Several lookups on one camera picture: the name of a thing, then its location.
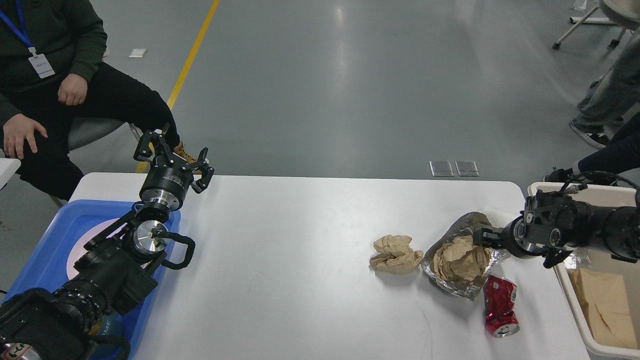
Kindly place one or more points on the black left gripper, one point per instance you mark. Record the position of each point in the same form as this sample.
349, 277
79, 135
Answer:
166, 185

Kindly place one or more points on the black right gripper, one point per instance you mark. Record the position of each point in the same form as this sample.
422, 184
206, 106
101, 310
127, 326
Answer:
511, 238

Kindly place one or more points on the foil with paper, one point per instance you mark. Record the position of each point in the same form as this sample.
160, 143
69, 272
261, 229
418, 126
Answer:
458, 266

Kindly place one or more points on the red foil wrapper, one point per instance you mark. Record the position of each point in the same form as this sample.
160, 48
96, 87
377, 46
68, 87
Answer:
500, 294

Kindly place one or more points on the pink plate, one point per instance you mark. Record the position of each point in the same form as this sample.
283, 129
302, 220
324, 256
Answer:
78, 250

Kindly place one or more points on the brown paper bag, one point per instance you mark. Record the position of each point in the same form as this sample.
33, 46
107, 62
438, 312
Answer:
603, 300

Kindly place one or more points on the grey-blue mug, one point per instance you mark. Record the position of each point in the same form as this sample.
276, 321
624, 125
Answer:
109, 325

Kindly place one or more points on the white cup sideways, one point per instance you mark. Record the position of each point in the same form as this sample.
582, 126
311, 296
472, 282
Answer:
500, 217

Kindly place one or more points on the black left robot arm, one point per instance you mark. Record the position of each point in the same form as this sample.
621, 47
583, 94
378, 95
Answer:
117, 271

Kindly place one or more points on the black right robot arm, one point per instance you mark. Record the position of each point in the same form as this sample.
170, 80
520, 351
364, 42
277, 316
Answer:
553, 224

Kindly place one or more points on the brown shoe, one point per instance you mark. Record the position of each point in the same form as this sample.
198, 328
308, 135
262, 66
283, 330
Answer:
182, 153

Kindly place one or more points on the floor outlet plate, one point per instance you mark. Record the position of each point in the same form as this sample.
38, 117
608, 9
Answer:
467, 169
441, 169

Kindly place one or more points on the grey office chair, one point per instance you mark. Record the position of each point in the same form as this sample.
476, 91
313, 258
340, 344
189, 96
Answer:
86, 130

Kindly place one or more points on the beige waste bin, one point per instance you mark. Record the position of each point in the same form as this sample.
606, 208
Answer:
601, 261

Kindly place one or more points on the dark seated person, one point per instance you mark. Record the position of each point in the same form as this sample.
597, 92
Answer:
52, 71

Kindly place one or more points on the person in black clothes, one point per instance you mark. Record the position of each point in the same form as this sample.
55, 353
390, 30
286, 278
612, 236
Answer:
622, 154

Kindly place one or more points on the blue plastic tray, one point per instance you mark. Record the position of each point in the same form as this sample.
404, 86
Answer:
46, 269

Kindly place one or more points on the white side table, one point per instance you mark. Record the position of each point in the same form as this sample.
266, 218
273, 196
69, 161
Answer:
8, 166

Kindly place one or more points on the person in blue jeans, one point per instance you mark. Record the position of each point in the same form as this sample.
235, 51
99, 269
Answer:
611, 97

